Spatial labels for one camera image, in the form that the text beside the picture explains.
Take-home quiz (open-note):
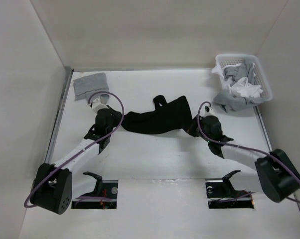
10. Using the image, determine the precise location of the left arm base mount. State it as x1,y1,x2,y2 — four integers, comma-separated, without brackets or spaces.
71,171,119,210

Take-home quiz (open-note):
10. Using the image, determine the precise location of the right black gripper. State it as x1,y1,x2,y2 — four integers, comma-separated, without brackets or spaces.
180,115,212,143

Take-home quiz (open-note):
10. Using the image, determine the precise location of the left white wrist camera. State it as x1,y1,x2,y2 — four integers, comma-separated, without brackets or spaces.
90,98,107,114

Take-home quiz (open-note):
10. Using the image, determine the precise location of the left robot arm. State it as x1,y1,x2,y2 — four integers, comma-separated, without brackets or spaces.
24,107,123,215

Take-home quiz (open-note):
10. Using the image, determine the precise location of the grey tank top in basket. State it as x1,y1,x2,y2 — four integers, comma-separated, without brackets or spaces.
213,59,265,112

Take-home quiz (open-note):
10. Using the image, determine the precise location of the white tank top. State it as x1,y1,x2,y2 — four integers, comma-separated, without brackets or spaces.
211,62,263,98

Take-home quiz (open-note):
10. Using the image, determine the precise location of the folded grey tank top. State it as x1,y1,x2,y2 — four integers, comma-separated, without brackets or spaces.
73,72,109,104

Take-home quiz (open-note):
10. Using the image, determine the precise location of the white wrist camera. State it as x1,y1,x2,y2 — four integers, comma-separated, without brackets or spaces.
204,105,216,117
90,98,107,114

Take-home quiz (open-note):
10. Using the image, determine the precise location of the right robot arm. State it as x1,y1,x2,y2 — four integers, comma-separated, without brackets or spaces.
184,115,300,203

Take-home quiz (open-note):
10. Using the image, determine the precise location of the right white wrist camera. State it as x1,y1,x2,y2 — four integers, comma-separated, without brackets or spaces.
204,105,216,117

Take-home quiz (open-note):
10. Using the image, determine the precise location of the white plastic basket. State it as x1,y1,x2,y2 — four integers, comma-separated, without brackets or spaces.
215,53,273,102

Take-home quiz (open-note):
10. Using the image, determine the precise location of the black tank top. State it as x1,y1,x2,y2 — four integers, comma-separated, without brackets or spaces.
122,95,192,135

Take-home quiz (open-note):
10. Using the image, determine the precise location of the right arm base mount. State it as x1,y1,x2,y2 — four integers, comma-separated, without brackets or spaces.
205,170,254,209

